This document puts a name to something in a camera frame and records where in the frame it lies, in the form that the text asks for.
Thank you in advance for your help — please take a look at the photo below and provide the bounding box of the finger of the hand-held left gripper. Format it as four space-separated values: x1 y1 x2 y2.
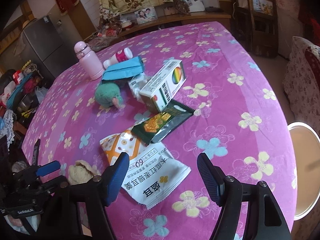
30 175 70 198
11 160 61 180

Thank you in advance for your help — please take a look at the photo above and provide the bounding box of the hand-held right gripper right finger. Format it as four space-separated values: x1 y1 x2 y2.
197 152 292 240

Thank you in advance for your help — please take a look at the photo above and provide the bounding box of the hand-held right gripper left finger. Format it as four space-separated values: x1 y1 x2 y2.
41 152 130 240

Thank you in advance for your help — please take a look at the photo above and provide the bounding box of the white orange snack bag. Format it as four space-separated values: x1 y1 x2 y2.
99 129 192 210

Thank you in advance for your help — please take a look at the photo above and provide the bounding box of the dark green cracker packet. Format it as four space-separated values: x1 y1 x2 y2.
131 99 195 146

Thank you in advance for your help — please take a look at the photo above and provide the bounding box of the green fluffy cloth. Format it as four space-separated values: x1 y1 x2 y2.
94 82 125 109

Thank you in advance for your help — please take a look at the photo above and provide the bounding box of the green white drink carton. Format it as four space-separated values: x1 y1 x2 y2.
127 74 153 103

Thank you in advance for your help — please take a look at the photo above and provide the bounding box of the white plastic bucket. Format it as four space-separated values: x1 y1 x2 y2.
286 122 320 220

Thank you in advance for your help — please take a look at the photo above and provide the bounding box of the white box with rainbow print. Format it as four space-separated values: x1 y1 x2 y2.
139 59 187 113

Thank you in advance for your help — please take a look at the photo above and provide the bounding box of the teal plastic wrapper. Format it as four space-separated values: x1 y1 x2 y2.
102 56 145 83

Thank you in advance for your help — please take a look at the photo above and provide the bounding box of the white lace cloth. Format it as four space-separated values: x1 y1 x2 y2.
0 110 17 143

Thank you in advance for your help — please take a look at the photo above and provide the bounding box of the white plastic bag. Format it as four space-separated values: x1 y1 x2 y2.
35 86 49 104

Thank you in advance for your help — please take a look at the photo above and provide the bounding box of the teal bag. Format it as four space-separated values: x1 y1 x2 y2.
6 74 34 108

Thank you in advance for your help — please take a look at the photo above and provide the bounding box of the pink floral tablecloth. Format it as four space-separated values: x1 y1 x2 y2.
24 21 298 240

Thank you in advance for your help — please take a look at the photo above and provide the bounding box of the pink water bottle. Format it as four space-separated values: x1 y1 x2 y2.
74 41 104 81

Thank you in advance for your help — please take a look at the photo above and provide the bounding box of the small white pink-label bottle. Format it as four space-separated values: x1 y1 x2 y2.
103 48 133 68

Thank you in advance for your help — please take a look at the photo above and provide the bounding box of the grey refrigerator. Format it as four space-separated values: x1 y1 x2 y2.
15 15 67 80

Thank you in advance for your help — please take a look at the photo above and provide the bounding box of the sofa with floral cover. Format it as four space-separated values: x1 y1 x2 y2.
282 36 320 130

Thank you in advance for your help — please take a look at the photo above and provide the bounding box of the pile of plastic bags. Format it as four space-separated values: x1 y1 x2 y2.
87 22 135 50

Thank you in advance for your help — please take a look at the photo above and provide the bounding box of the wooden chair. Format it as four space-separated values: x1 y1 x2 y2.
234 0 279 58

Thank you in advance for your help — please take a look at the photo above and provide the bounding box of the low wooden cabinet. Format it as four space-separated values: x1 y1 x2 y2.
85 12 232 45

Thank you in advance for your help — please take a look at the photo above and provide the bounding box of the framed couple photo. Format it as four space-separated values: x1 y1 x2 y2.
135 7 157 25

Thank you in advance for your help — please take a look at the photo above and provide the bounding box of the leaning wedding photo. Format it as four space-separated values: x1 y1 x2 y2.
184 0 206 12

